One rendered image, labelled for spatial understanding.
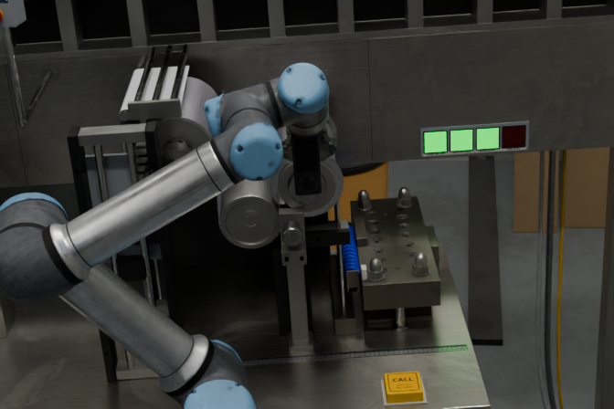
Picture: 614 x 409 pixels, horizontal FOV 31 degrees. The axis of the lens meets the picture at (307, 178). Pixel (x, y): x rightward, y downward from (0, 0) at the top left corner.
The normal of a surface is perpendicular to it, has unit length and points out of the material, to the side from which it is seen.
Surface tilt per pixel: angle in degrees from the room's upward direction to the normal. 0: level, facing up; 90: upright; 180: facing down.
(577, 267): 0
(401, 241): 0
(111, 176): 90
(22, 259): 56
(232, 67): 90
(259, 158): 90
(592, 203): 77
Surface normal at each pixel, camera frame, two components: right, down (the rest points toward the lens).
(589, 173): -0.14, 0.21
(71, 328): -0.06, -0.91
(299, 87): -0.02, -0.26
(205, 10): 0.03, 0.42
